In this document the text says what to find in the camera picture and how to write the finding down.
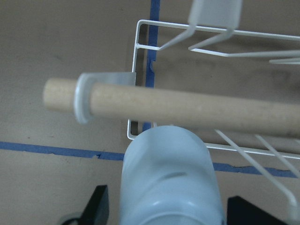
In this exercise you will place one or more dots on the light blue plastic cup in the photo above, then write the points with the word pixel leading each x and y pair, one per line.
pixel 168 178

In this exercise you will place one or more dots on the white wire cup rack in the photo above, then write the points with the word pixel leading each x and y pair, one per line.
pixel 116 95

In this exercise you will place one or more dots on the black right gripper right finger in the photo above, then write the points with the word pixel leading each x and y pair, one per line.
pixel 242 212

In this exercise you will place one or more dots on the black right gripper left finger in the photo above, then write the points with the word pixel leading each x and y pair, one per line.
pixel 96 211

